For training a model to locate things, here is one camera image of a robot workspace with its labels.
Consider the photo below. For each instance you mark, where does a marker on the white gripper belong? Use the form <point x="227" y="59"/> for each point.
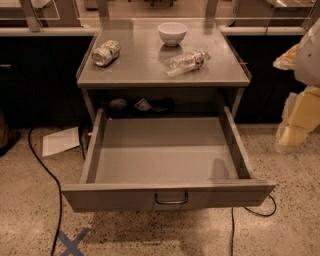
<point x="308" y="63"/>

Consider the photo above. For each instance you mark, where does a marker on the clear plastic water bottle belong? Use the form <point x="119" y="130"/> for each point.
<point x="186" y="62"/>

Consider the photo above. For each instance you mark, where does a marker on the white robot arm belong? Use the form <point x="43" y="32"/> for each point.
<point x="307" y="69"/>

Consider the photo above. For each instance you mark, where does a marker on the open grey top drawer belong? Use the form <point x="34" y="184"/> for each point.
<point x="130" y="160"/>

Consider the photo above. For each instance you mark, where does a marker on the dark items under tabletop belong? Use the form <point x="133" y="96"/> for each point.
<point x="121" y="108"/>

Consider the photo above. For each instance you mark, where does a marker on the white ceramic bowl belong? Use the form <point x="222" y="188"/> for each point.
<point x="172" y="33"/>

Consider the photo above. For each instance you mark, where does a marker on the grey metal cabinet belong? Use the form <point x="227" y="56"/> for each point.
<point x="142" y="54"/>

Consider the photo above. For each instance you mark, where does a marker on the white paper sheet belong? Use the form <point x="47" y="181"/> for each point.
<point x="60" y="141"/>

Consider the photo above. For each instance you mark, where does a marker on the blue tape cross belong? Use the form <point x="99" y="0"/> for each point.
<point x="71" y="246"/>

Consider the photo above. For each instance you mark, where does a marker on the metal drawer handle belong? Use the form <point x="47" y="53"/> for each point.
<point x="171" y="199"/>

